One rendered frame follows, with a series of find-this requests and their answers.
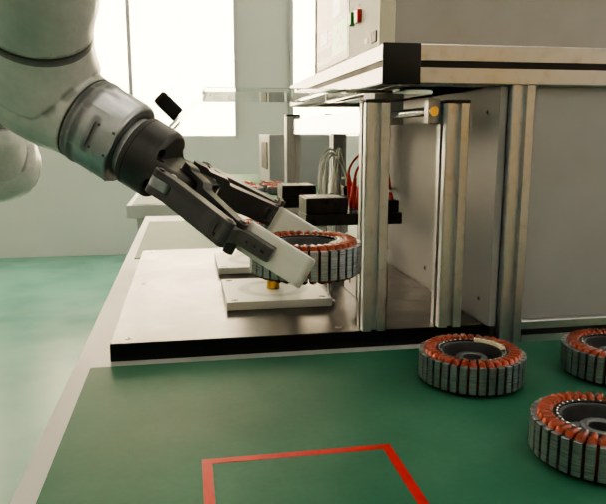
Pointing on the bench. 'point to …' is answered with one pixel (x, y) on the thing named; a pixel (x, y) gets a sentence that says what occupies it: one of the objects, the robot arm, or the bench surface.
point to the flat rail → (328, 124)
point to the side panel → (569, 213)
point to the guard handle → (168, 105)
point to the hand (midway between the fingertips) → (303, 252)
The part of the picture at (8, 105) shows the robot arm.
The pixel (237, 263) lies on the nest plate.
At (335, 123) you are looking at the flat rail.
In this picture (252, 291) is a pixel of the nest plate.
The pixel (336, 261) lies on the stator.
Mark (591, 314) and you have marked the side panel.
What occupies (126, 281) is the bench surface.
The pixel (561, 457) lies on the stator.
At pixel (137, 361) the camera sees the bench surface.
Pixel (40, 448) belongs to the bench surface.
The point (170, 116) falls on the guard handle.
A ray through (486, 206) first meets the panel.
